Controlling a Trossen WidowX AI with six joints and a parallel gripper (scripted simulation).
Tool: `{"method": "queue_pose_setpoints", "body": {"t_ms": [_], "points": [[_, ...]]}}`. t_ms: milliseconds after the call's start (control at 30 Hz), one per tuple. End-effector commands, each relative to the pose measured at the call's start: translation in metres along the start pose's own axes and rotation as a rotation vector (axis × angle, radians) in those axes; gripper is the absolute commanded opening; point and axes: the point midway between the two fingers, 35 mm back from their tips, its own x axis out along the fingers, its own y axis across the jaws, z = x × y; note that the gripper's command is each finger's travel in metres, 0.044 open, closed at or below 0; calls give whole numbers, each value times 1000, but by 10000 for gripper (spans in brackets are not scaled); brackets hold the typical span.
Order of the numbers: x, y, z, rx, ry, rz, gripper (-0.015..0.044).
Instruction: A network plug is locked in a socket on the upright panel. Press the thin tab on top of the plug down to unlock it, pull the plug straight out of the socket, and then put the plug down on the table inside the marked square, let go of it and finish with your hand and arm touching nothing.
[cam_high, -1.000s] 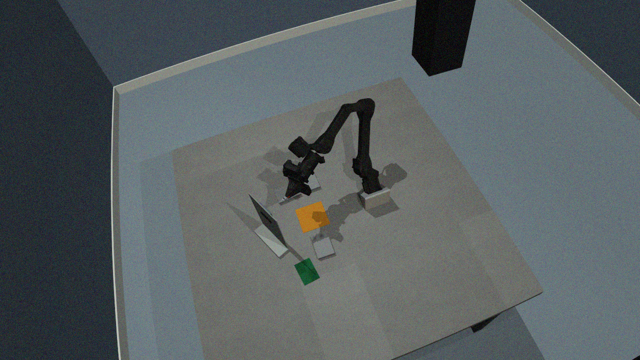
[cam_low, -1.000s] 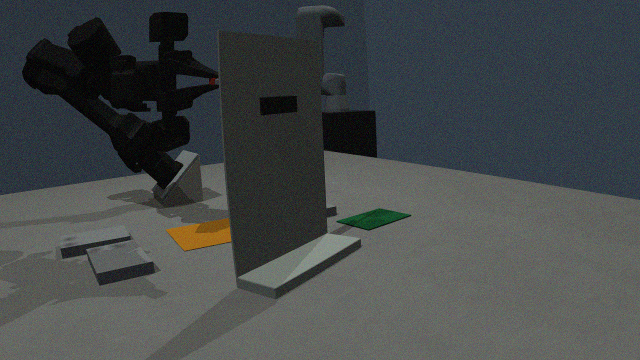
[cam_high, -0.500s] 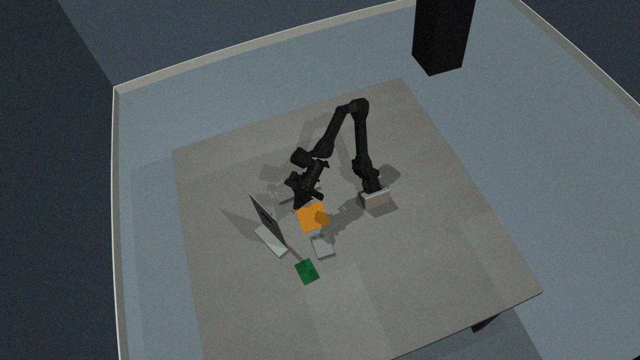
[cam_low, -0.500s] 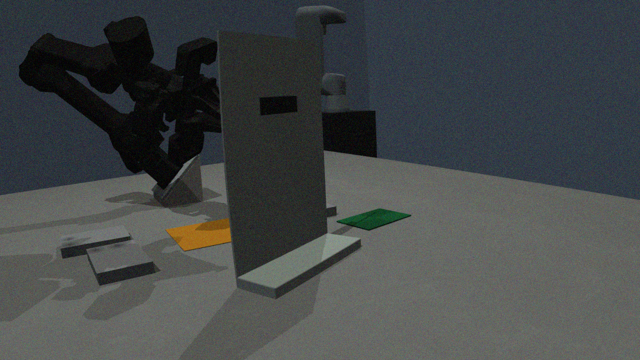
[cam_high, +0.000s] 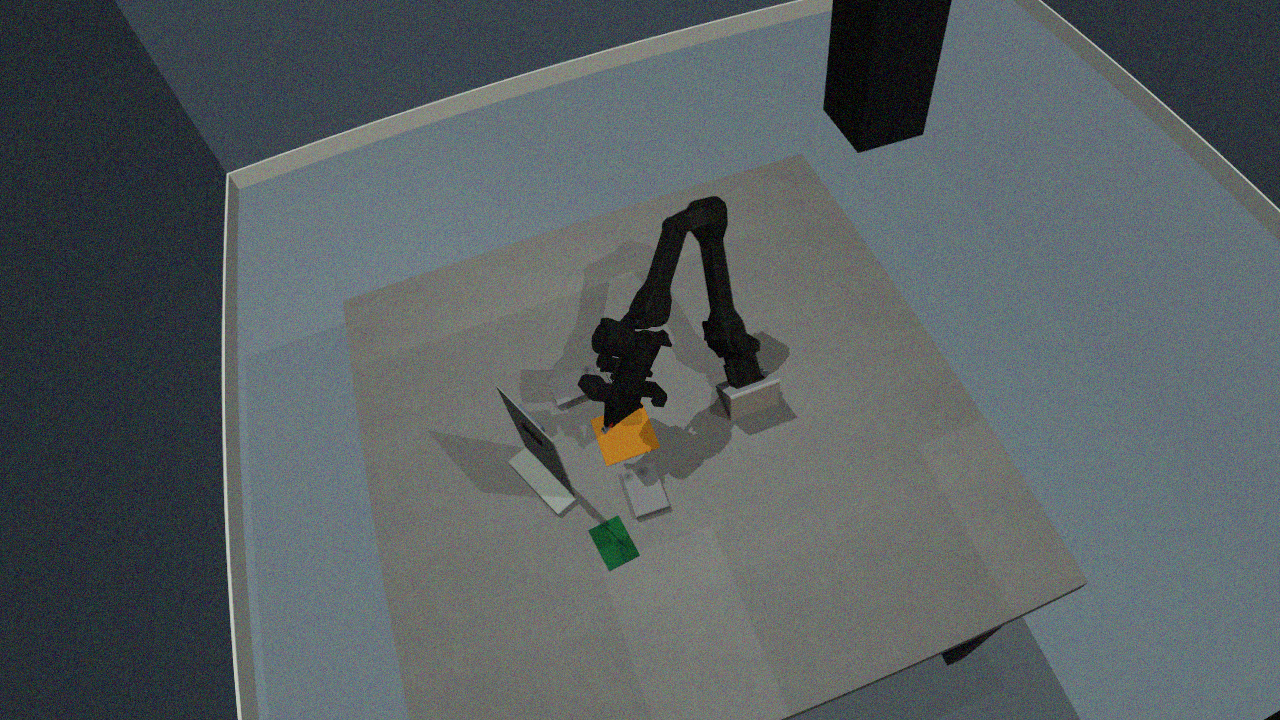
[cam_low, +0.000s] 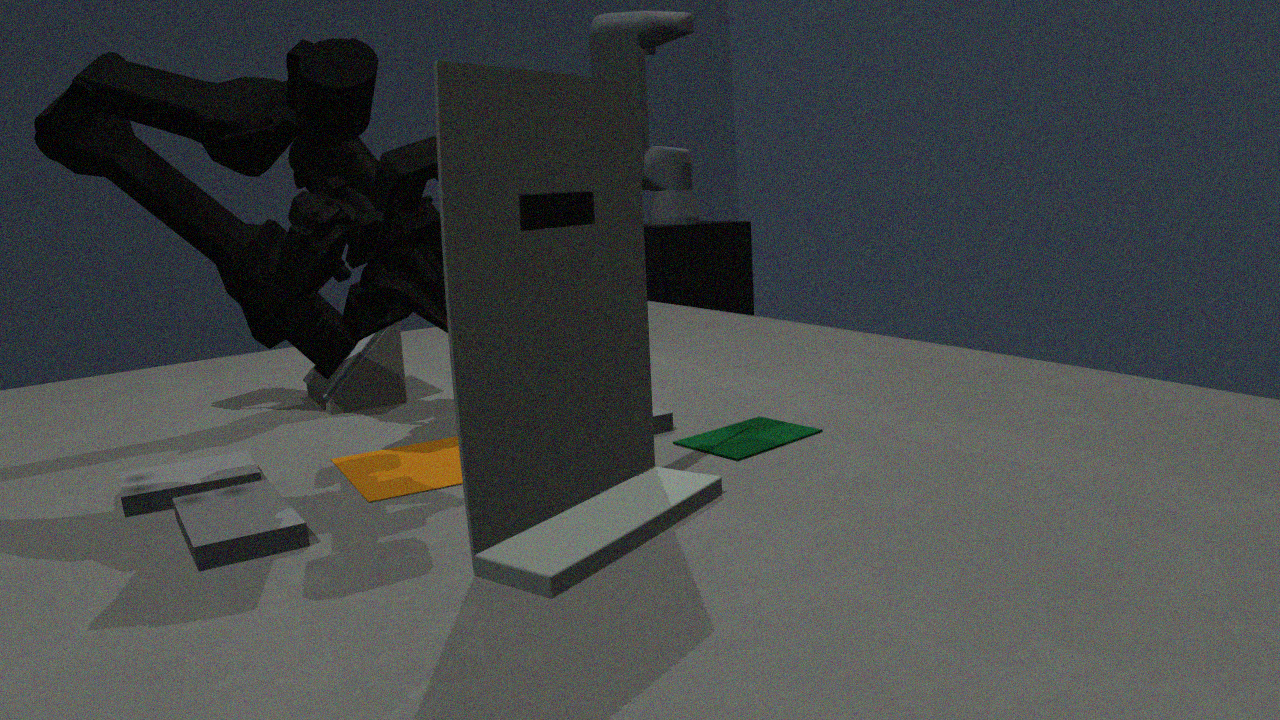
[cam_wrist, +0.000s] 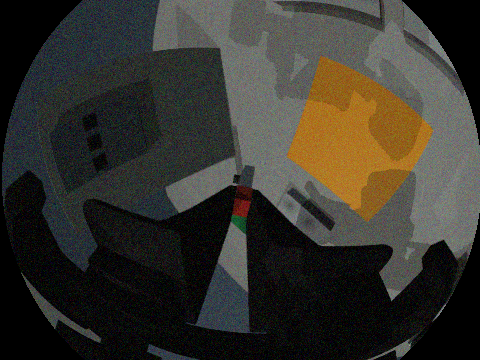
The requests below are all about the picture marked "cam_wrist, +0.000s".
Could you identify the orange square marking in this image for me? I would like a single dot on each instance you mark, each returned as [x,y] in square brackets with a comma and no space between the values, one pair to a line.
[357,138]

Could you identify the green flat square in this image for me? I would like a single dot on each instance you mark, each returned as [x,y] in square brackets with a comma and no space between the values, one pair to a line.
[239,222]

